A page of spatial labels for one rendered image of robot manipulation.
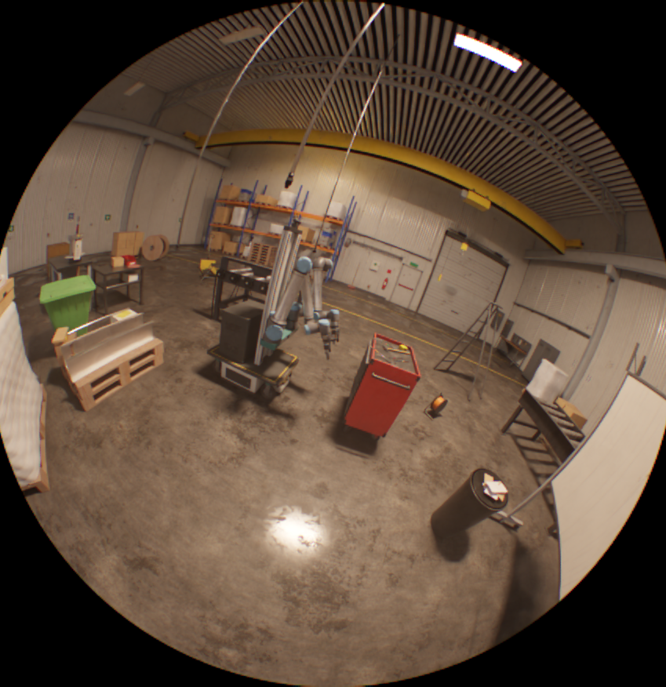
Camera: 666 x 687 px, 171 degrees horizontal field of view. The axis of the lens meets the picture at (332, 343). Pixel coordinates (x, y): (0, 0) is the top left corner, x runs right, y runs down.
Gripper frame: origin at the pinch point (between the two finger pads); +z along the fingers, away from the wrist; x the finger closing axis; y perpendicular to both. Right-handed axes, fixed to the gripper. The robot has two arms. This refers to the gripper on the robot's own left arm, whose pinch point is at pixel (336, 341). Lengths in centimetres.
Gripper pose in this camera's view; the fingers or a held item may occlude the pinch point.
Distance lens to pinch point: 241.9
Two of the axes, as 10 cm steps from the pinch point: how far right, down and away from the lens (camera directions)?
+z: 0.5, 9.8, 1.7
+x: 3.2, -1.8, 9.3
